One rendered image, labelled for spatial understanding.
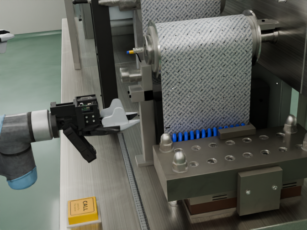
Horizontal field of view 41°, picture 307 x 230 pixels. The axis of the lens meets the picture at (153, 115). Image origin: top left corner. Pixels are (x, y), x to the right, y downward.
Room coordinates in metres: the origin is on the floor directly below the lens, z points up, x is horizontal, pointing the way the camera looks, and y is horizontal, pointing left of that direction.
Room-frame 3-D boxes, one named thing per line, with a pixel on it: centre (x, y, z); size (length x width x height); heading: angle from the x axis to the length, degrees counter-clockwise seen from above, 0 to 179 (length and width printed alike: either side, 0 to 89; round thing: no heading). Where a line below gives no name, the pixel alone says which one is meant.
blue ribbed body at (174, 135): (0.96, -0.15, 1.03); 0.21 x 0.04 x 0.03; 99
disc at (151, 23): (1.02, -0.01, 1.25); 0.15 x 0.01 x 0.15; 9
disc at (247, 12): (1.06, -0.26, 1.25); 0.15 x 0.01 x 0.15; 9
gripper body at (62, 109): (0.92, 0.19, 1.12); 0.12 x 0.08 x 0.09; 99
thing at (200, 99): (0.98, -0.14, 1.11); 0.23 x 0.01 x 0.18; 99
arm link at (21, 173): (0.90, 0.36, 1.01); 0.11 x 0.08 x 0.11; 62
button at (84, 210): (0.82, 0.19, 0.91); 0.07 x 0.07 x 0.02; 9
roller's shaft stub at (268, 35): (1.07, -0.30, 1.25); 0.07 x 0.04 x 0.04; 99
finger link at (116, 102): (0.97, 0.09, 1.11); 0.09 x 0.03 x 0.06; 108
